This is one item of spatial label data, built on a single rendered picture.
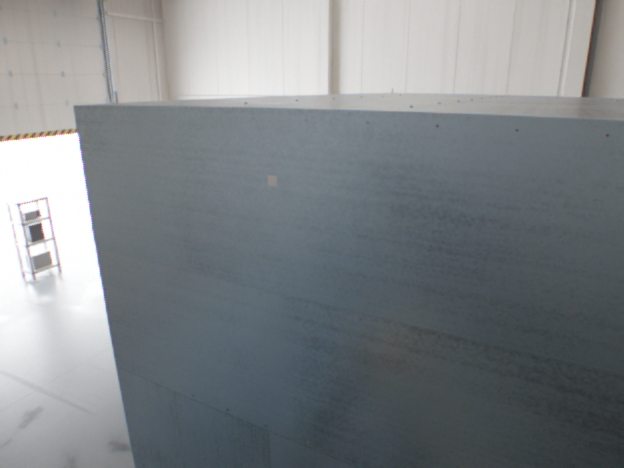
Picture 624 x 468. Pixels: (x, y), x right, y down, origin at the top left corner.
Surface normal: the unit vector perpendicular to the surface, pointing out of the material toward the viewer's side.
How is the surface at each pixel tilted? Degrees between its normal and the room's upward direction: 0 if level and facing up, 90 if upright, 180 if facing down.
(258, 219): 90
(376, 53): 90
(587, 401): 90
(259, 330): 90
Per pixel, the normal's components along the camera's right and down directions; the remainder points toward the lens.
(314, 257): -0.47, 0.28
